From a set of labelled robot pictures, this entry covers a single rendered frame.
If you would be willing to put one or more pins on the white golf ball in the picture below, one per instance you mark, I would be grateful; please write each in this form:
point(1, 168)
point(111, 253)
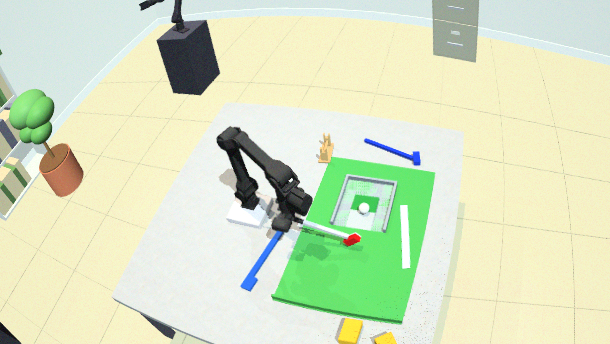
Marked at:
point(363, 208)

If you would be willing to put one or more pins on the yellow block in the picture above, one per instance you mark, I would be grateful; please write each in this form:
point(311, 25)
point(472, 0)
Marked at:
point(350, 331)
point(387, 338)

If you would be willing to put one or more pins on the white flat bar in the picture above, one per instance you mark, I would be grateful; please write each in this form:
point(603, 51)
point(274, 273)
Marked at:
point(405, 236)

